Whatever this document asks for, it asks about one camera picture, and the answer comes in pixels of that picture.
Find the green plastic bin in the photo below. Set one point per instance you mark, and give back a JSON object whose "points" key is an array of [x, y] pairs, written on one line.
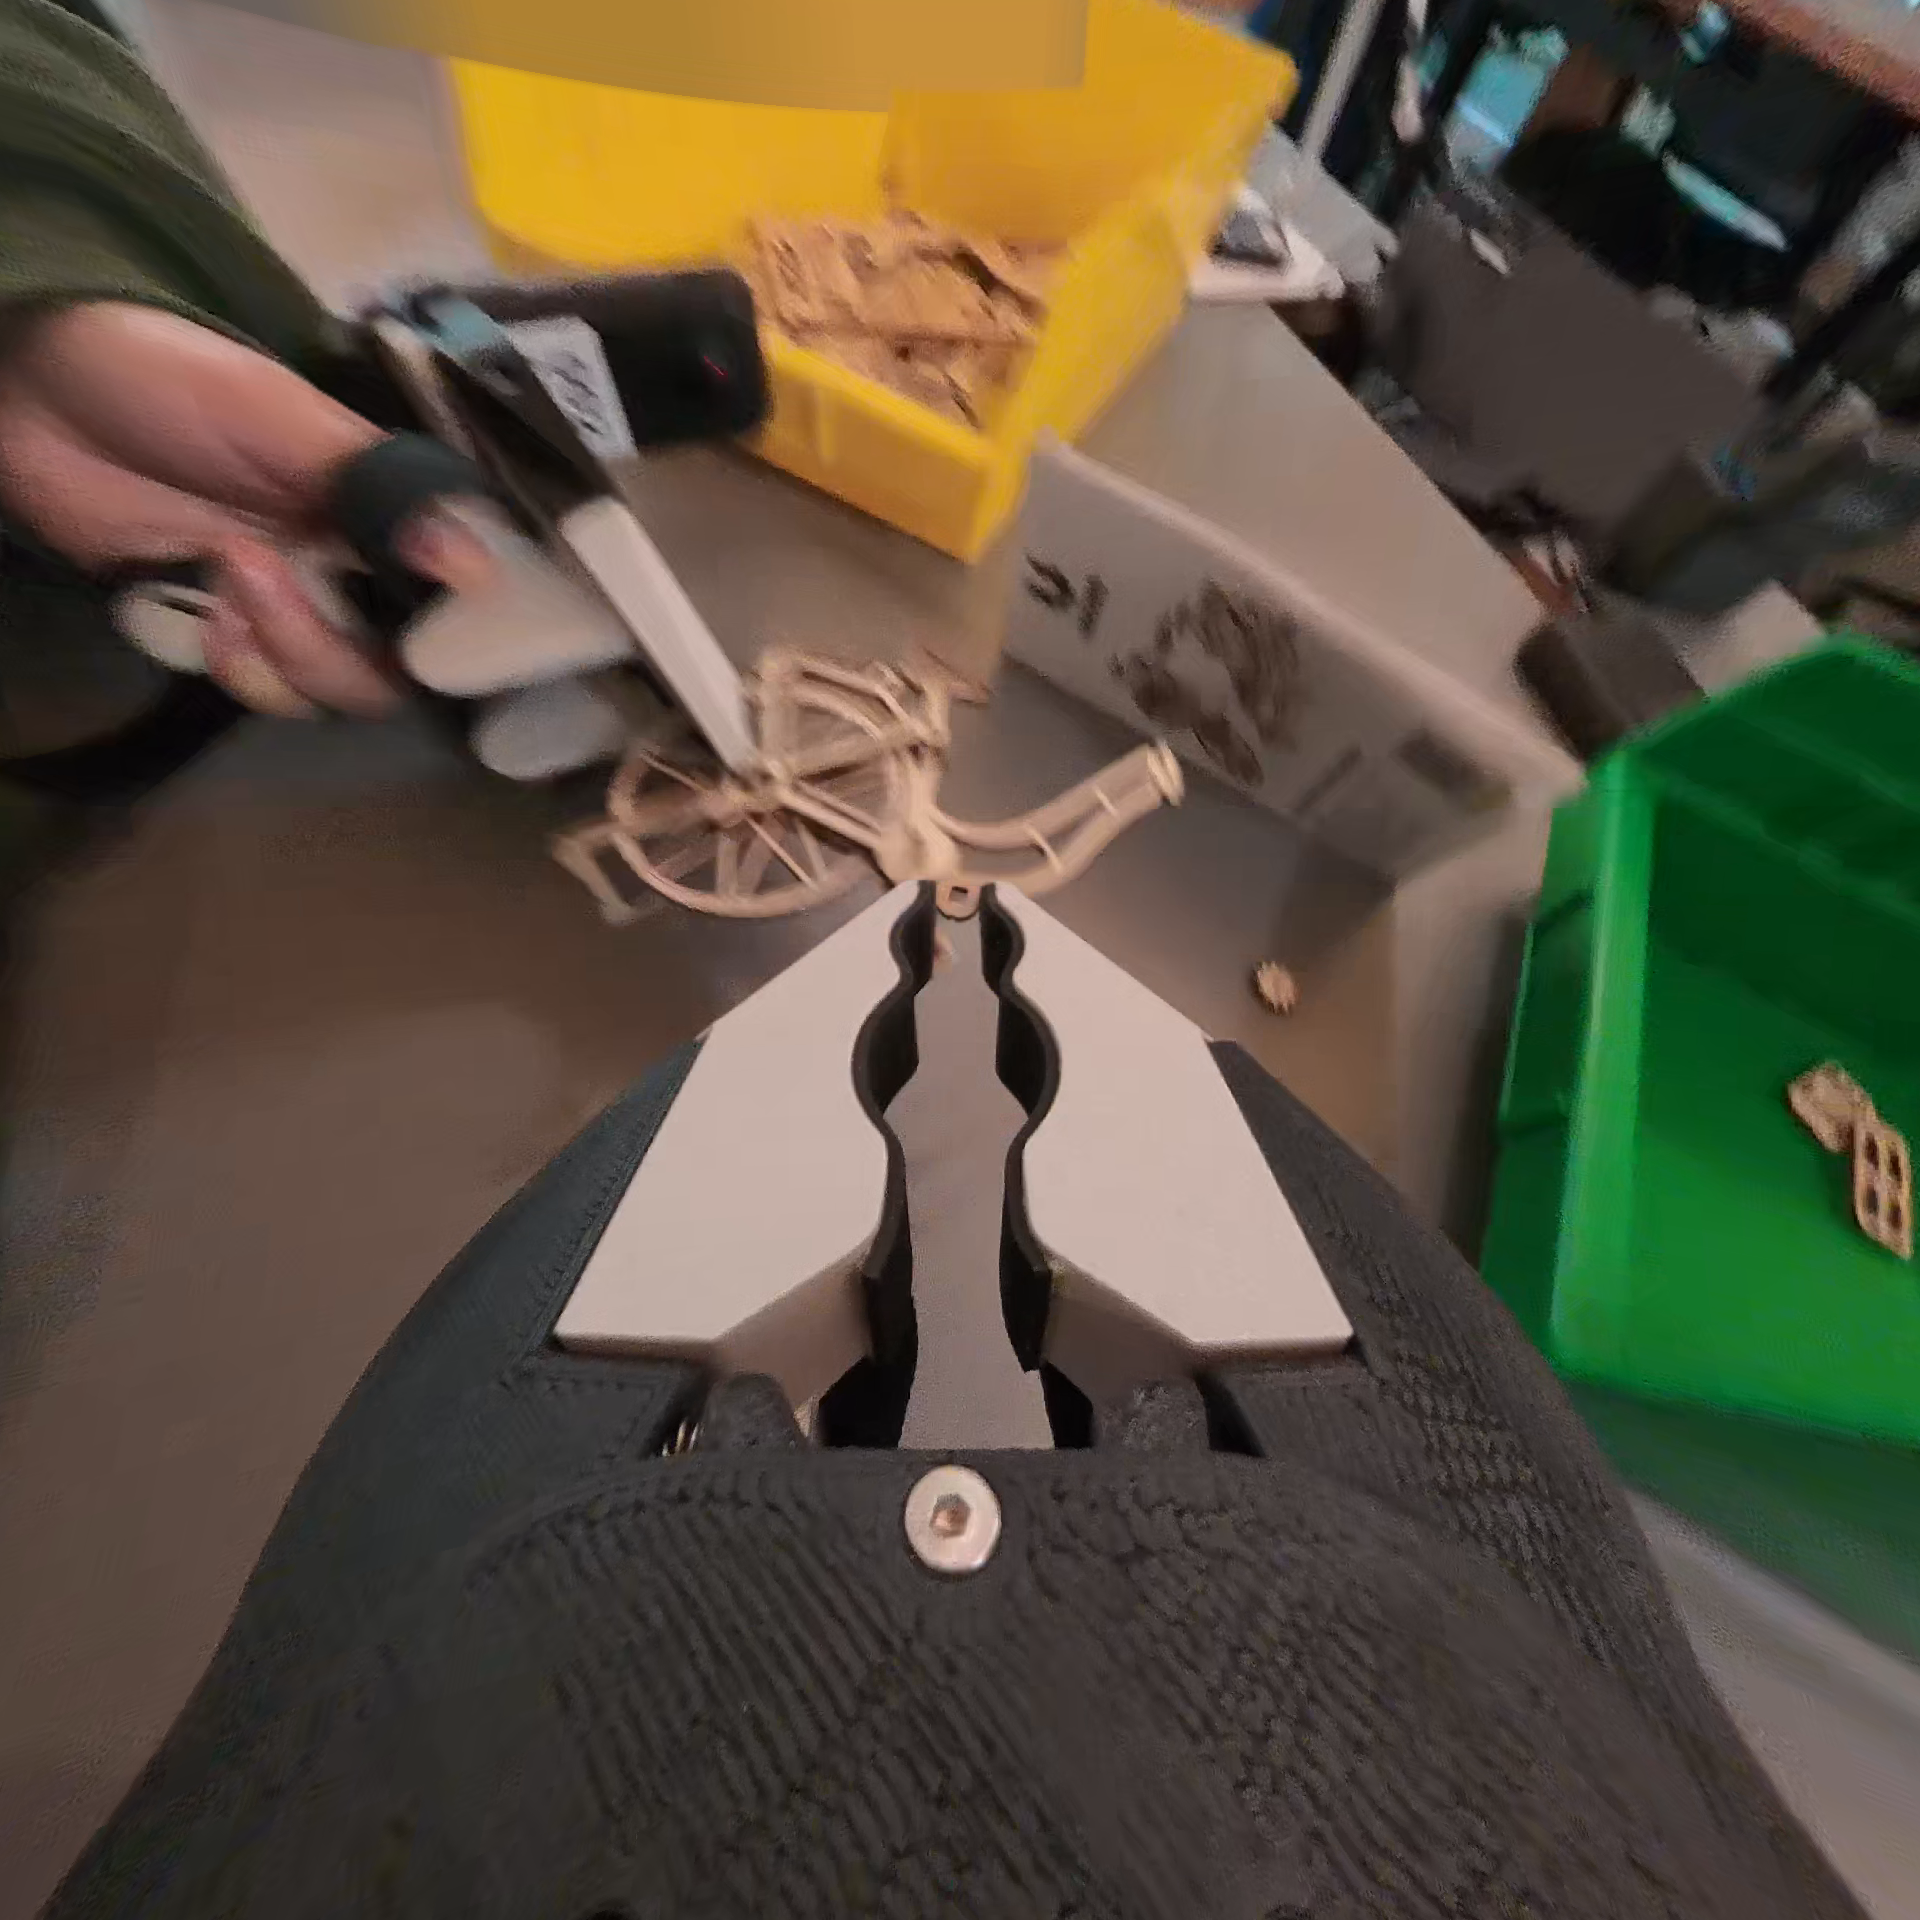
{"points": [[1694, 1047]]}

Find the long wooden frame piece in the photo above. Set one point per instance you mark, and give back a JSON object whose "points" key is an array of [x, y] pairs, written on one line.
{"points": [[1878, 1187]]}

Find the small round wooden gear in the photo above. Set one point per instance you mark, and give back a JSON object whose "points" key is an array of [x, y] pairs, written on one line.
{"points": [[1274, 988]]}

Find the grey printed cardboard box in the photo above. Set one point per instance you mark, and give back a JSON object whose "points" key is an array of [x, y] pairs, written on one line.
{"points": [[1203, 600]]}

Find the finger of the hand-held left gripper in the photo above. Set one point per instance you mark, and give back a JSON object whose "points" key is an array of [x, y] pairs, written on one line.
{"points": [[668, 628], [512, 645]]}

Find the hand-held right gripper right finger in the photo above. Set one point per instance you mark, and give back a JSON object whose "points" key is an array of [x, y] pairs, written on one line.
{"points": [[1172, 1187]]}

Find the yellow plastic bin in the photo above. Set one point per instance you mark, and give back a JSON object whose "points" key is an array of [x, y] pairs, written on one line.
{"points": [[930, 465]]}

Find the pile of wooden puzzle pieces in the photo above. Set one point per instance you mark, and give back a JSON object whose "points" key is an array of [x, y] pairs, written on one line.
{"points": [[900, 306]]}

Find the person's left hand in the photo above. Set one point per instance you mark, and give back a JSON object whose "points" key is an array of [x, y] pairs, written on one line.
{"points": [[167, 465]]}

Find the person's left forearm green sleeve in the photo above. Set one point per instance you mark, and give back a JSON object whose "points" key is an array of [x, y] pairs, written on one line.
{"points": [[107, 164]]}

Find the wooden bicycle model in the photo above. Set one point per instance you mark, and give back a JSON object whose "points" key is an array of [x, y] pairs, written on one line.
{"points": [[811, 811]]}

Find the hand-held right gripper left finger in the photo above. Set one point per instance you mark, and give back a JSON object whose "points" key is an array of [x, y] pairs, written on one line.
{"points": [[732, 1172]]}

